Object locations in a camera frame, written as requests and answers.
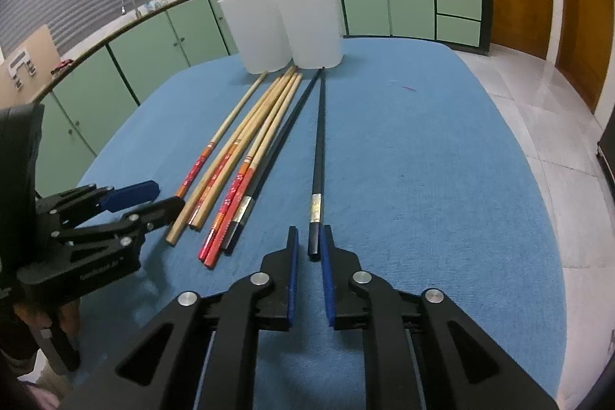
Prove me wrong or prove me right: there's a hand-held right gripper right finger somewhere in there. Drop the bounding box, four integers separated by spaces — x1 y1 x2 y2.
319 225 558 410

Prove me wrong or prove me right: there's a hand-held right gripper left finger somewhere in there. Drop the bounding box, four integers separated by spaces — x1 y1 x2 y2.
62 225 299 410

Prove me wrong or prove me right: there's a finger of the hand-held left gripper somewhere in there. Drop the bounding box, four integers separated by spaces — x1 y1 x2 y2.
52 197 186 263
36 181 160 228

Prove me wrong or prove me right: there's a red-ended wooden chopstick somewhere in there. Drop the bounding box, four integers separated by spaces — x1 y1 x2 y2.
204 75 305 269
198 73 303 260

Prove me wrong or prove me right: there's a wooden chopstick with red band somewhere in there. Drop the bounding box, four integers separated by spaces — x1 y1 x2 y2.
176 71 269 199

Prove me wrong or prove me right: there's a black chopstick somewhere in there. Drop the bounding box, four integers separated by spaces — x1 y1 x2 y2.
307 70 327 259
224 69 322 256

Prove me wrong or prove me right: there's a white plastic chopstick holder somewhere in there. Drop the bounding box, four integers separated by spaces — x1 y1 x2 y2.
275 0 345 70
218 0 290 73

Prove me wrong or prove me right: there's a person's left hand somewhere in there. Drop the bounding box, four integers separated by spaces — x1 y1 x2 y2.
12 299 82 339

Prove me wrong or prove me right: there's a blue tablecloth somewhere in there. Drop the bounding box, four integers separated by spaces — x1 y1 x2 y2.
67 38 568 410

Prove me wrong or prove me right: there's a cardboard sheet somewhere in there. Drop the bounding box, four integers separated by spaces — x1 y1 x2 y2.
0 24 61 103

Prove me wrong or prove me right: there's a white paper label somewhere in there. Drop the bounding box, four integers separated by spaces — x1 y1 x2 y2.
6 50 37 89

